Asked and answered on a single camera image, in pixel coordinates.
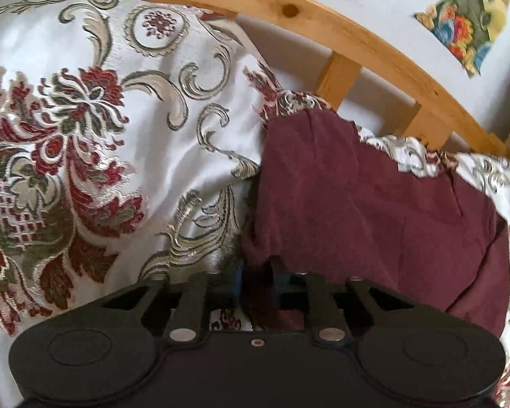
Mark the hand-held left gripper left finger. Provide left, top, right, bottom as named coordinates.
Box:
left=98, top=263, right=245, bottom=346

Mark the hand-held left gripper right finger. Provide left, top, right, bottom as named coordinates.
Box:
left=270, top=259, right=414, bottom=346

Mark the landscape wall drawing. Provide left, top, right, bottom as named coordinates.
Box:
left=414, top=0, right=510, bottom=78

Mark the wooden bed frame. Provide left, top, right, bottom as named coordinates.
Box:
left=0, top=0, right=510, bottom=166

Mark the maroon small garment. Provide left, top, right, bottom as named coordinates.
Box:
left=240, top=108, right=510, bottom=338

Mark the floral white bedspread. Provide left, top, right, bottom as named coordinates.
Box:
left=0, top=0, right=510, bottom=408

